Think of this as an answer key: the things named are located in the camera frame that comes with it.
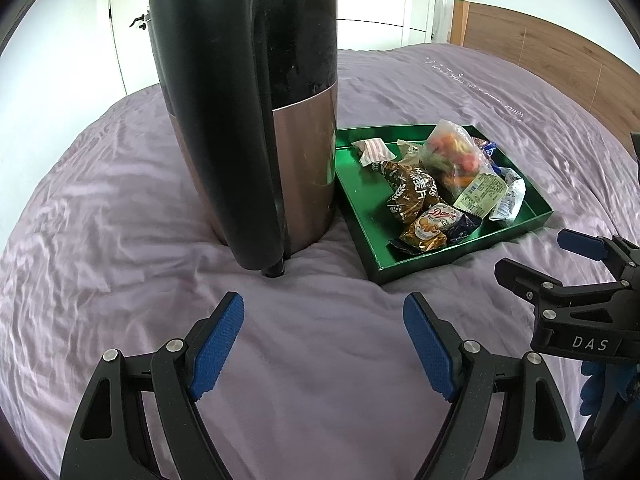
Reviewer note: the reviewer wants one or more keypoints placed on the gold cookie snack packet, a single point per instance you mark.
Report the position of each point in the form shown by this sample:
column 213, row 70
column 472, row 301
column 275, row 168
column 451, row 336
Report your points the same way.
column 430, row 225

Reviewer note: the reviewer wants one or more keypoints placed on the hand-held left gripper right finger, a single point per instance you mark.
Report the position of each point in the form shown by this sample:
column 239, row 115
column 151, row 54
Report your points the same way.
column 430, row 350

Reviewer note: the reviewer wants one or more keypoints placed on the blue white biscuit packet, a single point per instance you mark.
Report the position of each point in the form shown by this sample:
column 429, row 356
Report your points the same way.
column 487, row 152

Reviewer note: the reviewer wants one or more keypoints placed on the wooden headboard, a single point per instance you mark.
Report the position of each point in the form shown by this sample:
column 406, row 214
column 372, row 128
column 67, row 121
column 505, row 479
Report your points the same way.
column 550, row 50

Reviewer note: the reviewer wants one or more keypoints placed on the small beige snack packet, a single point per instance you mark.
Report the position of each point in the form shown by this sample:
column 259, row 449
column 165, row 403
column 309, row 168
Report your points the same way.
column 410, row 149

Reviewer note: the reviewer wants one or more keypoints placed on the pink striped snack packet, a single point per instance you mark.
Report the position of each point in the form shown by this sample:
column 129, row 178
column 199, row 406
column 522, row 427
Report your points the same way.
column 375, row 152

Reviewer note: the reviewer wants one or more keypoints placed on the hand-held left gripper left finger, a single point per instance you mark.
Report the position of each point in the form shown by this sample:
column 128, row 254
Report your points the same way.
column 217, row 347

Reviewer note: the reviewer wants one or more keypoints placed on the brown snack packet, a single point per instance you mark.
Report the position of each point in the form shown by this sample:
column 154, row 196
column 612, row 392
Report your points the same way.
column 407, row 190

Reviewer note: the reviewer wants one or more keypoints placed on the bronze and black thermos jug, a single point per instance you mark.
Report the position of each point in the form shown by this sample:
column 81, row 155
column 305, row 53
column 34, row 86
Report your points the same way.
column 300, row 170

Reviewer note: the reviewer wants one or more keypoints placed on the green tray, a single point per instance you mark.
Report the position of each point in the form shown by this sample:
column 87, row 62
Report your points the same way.
column 365, row 200

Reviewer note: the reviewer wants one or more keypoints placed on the purple bed blanket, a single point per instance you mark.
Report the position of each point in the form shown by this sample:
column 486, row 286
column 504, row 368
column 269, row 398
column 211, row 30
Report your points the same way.
column 125, row 210

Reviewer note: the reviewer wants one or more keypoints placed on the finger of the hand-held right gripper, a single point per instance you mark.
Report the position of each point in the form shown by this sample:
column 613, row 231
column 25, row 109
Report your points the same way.
column 520, row 277
column 580, row 242

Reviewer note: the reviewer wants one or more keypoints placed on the white door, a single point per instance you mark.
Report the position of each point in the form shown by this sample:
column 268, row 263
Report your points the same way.
column 127, row 60

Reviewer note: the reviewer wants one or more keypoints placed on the white blue snack packet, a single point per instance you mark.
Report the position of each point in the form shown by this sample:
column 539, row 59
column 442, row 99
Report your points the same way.
column 510, row 200

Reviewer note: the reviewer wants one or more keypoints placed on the clear candy bag green label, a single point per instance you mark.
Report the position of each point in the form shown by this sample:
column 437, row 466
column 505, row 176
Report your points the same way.
column 450, row 155

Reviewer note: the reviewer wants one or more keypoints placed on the person's right hand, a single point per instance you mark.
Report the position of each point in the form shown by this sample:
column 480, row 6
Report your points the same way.
column 607, row 385

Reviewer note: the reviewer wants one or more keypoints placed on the white wardrobe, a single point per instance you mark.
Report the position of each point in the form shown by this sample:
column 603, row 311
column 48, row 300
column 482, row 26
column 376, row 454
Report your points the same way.
column 380, row 5

